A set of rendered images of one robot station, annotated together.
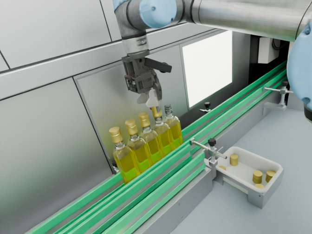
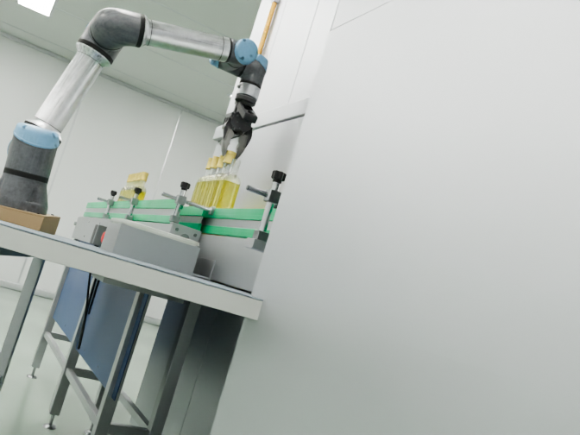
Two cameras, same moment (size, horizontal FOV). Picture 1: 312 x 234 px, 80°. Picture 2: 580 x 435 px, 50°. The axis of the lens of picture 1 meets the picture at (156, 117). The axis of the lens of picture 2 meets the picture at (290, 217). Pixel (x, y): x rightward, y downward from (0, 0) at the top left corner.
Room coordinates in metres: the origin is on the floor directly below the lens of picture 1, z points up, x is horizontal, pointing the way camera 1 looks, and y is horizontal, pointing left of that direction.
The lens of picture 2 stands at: (1.11, -1.99, 0.76)
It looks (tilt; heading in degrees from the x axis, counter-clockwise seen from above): 7 degrees up; 97
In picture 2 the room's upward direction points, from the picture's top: 16 degrees clockwise
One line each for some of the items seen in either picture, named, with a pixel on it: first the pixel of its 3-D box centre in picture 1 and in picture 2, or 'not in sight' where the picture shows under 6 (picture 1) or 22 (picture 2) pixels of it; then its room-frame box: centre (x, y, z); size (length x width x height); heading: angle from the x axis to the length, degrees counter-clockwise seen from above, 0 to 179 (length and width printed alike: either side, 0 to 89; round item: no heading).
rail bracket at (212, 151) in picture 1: (207, 150); (187, 204); (0.57, -0.17, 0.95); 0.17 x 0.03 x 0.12; 33
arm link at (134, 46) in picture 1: (136, 45); (247, 92); (0.60, 0.01, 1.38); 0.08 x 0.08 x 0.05
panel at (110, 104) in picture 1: (178, 81); (300, 168); (0.87, -0.15, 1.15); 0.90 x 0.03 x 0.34; 123
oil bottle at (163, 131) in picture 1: (164, 145); (215, 205); (0.61, -0.01, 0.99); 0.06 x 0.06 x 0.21; 32
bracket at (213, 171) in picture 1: (204, 166); (182, 237); (0.59, -0.16, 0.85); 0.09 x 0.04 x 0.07; 33
